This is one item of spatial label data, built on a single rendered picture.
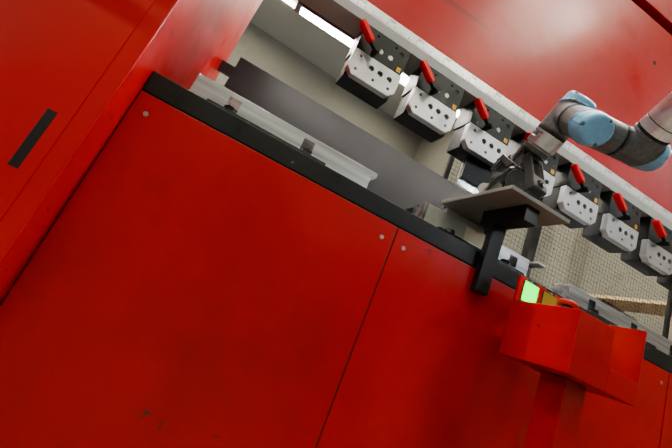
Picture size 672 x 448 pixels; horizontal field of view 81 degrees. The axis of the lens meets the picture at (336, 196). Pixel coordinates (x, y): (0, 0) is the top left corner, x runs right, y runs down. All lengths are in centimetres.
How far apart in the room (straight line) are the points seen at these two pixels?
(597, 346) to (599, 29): 123
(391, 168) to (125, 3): 119
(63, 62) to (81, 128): 11
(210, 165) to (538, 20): 121
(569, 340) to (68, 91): 96
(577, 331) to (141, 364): 78
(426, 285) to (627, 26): 138
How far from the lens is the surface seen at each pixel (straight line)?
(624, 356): 107
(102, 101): 75
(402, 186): 170
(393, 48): 119
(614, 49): 187
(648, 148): 108
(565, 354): 89
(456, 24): 136
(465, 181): 124
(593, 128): 100
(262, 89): 160
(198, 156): 82
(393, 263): 91
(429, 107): 119
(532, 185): 105
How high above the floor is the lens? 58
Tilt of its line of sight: 17 degrees up
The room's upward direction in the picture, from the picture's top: 24 degrees clockwise
